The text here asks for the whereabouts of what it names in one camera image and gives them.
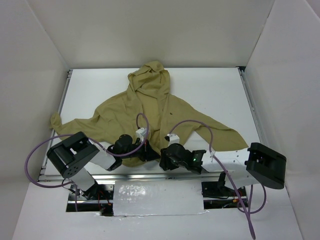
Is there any tan hooded zip jacket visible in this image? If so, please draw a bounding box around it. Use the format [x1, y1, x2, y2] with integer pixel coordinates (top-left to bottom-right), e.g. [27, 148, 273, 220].
[51, 61, 248, 153]

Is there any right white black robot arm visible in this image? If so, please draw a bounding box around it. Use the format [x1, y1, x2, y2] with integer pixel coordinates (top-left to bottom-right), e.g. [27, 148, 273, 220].
[159, 142, 287, 196]

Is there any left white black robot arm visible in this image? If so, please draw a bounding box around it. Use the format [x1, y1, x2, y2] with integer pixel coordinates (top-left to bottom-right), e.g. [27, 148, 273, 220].
[46, 131, 160, 200]

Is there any white foil covered panel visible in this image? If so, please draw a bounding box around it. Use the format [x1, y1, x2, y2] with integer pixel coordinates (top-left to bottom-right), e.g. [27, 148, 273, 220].
[113, 180, 205, 217]

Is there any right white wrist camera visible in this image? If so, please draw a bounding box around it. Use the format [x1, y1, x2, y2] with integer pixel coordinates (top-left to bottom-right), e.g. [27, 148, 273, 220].
[164, 133, 180, 146]

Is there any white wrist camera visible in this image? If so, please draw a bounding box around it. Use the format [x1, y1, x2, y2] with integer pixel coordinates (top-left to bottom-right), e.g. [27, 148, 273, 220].
[135, 127, 148, 142]
[164, 133, 180, 146]

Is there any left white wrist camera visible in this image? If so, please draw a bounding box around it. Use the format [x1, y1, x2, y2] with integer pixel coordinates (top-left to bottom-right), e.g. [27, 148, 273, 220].
[135, 127, 148, 142]

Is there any front aluminium rail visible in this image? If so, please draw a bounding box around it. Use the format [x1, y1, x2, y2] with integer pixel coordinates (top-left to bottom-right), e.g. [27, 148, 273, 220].
[37, 172, 227, 182]

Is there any left aluminium side rail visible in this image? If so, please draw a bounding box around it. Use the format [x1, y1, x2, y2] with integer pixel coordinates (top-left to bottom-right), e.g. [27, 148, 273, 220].
[40, 69, 73, 175]

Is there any aluminium side rail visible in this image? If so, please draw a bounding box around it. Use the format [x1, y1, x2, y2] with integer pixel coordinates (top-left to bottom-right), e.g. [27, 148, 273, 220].
[236, 66, 269, 147]
[40, 69, 73, 175]

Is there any right aluminium side rail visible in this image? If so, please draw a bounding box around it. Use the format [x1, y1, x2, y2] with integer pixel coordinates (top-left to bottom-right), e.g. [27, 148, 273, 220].
[236, 66, 269, 147]

